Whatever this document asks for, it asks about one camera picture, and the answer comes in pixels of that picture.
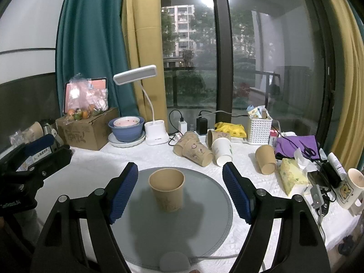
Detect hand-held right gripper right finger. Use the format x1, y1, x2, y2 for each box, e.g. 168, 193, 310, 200
222, 162, 332, 273

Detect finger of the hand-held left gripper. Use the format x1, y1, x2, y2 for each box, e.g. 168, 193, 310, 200
15, 145, 72, 184
0, 134, 55, 174

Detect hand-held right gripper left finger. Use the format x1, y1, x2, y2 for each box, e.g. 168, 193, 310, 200
30, 162, 140, 273

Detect plain brown paper cup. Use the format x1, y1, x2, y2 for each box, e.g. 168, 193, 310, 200
149, 169, 185, 213

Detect clear bag with cup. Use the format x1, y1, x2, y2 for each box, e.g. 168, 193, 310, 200
8, 121, 45, 146

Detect white paper cup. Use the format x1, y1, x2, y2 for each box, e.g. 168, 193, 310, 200
212, 138, 233, 167

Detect printed brown paper cup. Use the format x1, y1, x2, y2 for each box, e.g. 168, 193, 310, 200
206, 130, 231, 148
183, 139, 214, 167

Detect metal flask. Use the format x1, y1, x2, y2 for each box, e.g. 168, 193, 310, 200
40, 119, 65, 148

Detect cardboard box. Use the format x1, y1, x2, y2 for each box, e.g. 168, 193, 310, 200
55, 107, 119, 151

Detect white plate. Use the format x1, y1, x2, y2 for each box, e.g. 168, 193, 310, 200
107, 132, 146, 148

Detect grey round mat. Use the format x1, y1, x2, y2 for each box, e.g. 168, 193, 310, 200
109, 167, 234, 272

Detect yellow-green tissue pack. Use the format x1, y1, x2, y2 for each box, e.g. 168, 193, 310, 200
277, 149, 313, 196

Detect blue bowl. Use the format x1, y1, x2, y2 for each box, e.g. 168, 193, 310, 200
108, 116, 146, 143

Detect clear bag of fruit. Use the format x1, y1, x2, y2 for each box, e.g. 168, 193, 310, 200
63, 74, 109, 121

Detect yellow plastic bag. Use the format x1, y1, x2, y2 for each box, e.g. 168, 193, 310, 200
214, 122, 247, 139

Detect red and white box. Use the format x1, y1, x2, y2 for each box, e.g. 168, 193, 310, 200
269, 129, 281, 147

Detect white plastic basket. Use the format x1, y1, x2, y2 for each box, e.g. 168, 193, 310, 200
247, 116, 273, 145

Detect white desk lamp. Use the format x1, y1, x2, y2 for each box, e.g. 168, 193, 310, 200
113, 65, 170, 146

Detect pink bowl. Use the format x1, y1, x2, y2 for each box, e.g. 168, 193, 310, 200
113, 116, 142, 127

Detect purple cloth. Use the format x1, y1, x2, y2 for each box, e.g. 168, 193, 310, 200
274, 136, 328, 163

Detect black charger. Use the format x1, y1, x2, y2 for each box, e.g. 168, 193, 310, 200
197, 116, 208, 135

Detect white power strip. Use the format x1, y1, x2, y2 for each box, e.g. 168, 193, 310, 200
171, 131, 200, 143

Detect black scissors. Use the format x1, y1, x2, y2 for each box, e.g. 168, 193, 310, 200
298, 142, 318, 159

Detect black pouch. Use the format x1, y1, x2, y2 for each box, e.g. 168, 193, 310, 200
307, 162, 342, 190

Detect white tube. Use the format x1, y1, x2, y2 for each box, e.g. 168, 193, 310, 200
327, 152, 348, 177

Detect white bear mug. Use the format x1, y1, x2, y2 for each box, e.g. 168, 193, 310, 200
337, 168, 364, 210

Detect teal curtain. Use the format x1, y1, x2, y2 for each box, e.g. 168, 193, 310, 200
55, 0, 140, 127

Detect yellow curtain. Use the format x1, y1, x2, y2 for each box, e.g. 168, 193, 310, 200
122, 0, 169, 135
318, 0, 364, 174

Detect grey cable switch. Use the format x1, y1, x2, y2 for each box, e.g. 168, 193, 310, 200
310, 184, 331, 223

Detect black window frame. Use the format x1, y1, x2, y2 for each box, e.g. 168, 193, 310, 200
210, 0, 237, 137

